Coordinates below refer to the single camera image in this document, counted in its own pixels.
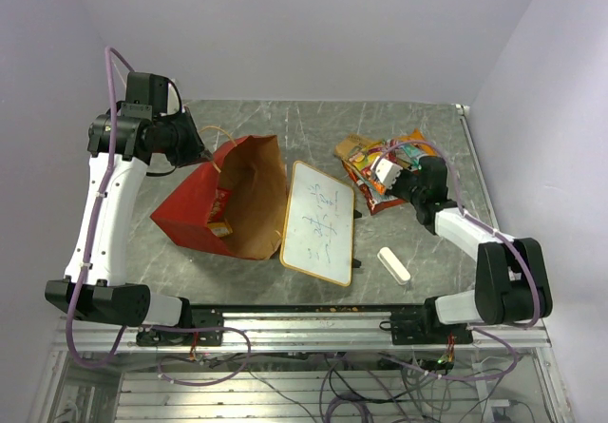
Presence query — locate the teal snack bar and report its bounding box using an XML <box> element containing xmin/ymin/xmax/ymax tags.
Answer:
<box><xmin>388</xmin><ymin>140</ymin><xmax>428</xmax><ymax>171</ymax></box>

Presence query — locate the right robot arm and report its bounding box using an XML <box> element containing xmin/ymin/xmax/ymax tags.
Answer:
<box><xmin>389</xmin><ymin>156</ymin><xmax>553</xmax><ymax>343</ymax></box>

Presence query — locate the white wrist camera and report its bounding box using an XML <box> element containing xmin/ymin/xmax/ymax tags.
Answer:
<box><xmin>164</xmin><ymin>78</ymin><xmax>184</xmax><ymax>117</ymax></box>
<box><xmin>370</xmin><ymin>156</ymin><xmax>402</xmax><ymax>192</ymax></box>

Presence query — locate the red brown paper bag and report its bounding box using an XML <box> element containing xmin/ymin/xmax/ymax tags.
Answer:
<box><xmin>150</xmin><ymin>135</ymin><xmax>288</xmax><ymax>260</ymax></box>

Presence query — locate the orange Fox's candy bag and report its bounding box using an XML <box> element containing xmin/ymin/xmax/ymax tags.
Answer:
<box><xmin>347</xmin><ymin>141</ymin><xmax>387</xmax><ymax>195</ymax></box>

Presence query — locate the yellow snack bar wrapper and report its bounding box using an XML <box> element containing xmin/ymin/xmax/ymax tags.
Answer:
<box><xmin>206</xmin><ymin>221</ymin><xmax>233</xmax><ymax>238</ymax></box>

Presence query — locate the orange honey snack bag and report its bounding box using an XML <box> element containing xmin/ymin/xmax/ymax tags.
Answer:
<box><xmin>397</xmin><ymin>128</ymin><xmax>433</xmax><ymax>153</ymax></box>

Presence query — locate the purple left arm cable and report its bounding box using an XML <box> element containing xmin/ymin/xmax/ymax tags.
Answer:
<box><xmin>65</xmin><ymin>46</ymin><xmax>253</xmax><ymax>387</ymax></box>

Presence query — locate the red cookie snack bag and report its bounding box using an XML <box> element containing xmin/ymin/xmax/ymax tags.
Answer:
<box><xmin>207</xmin><ymin>187</ymin><xmax>232</xmax><ymax>223</ymax></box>

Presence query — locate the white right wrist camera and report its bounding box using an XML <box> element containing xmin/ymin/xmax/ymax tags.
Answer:
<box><xmin>370</xmin><ymin>156</ymin><xmax>402</xmax><ymax>192</ymax></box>

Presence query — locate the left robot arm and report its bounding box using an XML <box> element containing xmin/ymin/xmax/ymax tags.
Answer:
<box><xmin>45</xmin><ymin>72</ymin><xmax>213</xmax><ymax>344</ymax></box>

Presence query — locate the yellow framed whiteboard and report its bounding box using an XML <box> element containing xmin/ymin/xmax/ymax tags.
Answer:
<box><xmin>279</xmin><ymin>161</ymin><xmax>355</xmax><ymax>287</ymax></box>

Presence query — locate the red Doritos bag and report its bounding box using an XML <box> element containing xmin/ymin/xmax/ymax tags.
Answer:
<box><xmin>341</xmin><ymin>162</ymin><xmax>406</xmax><ymax>216</ymax></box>

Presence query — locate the aluminium mounting rail frame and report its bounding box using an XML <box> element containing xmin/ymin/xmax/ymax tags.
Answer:
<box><xmin>28</xmin><ymin>102</ymin><xmax>576</xmax><ymax>423</ymax></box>

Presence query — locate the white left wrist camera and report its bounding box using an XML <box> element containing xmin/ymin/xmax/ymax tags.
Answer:
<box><xmin>164</xmin><ymin>78</ymin><xmax>184</xmax><ymax>117</ymax></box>

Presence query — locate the brown teal chips bag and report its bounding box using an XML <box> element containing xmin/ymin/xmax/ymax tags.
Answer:
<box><xmin>333</xmin><ymin>133</ymin><xmax>376</xmax><ymax>163</ymax></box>

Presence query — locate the white whiteboard eraser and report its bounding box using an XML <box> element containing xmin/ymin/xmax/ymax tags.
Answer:
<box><xmin>377</xmin><ymin>247</ymin><xmax>411</xmax><ymax>285</ymax></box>

